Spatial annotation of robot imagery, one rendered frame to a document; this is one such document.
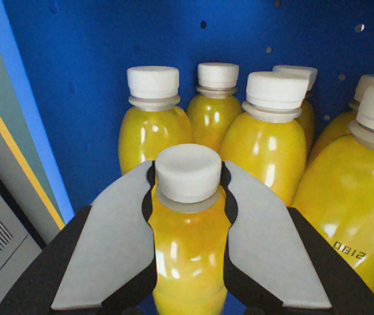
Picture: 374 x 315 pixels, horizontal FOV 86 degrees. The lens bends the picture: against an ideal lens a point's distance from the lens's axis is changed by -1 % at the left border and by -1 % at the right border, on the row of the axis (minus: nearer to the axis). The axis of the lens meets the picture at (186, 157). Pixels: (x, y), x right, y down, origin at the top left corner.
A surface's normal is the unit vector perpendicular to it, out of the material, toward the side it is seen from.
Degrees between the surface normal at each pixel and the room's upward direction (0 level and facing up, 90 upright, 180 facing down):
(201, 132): 28
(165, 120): 42
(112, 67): 62
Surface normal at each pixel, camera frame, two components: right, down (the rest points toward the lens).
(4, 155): 0.00, 0.50
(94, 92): 0.96, 0.15
